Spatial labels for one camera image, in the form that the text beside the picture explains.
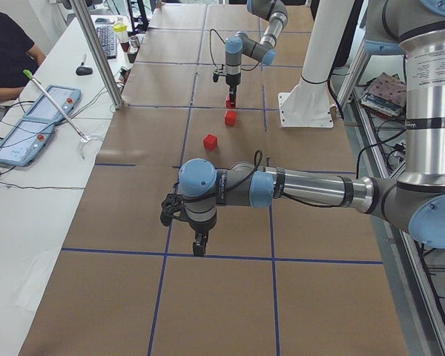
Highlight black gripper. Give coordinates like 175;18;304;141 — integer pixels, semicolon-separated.
160;193;217;257
213;65;241;106

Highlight red block from side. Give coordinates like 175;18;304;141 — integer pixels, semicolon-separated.
225;95;236;109

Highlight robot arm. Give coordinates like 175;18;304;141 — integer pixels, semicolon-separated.
213;0;288;109
160;1;445;256

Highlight red block middle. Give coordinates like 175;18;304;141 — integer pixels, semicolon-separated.
224;111;237;127

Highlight red block tilted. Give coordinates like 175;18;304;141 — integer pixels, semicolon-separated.
203;133;218;151

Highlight metal cup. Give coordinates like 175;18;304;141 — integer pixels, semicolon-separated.
129;36;140;49

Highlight yellow lid bottle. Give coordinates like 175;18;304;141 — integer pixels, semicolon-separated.
113;16;129;45

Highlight black keyboard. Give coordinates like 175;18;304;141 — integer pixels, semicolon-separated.
96;25;117;59

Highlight black computer mouse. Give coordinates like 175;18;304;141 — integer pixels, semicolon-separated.
76;65;93;76

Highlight far teach pendant tablet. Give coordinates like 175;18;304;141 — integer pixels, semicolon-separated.
23;85;82;123

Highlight teach pendant tablet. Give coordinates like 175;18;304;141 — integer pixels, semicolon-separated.
23;85;82;123
0;119;55;167

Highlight near teach pendant tablet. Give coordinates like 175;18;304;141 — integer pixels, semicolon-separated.
0;119;55;167

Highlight green tipped metal rod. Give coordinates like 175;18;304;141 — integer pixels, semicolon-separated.
23;69;90;143

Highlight person in black shirt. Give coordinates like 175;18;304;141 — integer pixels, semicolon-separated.
0;12;46;102

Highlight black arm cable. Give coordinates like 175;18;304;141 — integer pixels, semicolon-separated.
198;28;260;72

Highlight white camera mast base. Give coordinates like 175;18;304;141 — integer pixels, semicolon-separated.
278;0;355;128

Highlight aluminium frame post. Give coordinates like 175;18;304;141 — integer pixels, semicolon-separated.
70;0;123;109

